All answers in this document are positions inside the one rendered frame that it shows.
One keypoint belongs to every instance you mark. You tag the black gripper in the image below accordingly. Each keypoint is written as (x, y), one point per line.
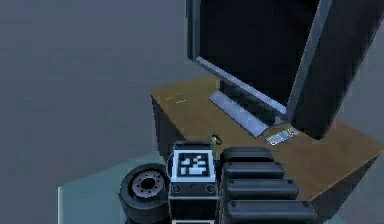
(144, 190)

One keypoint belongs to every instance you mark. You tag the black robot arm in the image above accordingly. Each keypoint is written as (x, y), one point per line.
(253, 190)

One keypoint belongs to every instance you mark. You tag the brown wooden stand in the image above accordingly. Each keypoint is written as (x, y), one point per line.
(213, 123)

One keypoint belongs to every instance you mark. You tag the small dark round object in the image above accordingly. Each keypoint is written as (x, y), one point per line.
(217, 139)

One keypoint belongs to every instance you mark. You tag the black television set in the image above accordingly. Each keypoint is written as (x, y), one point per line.
(266, 56)

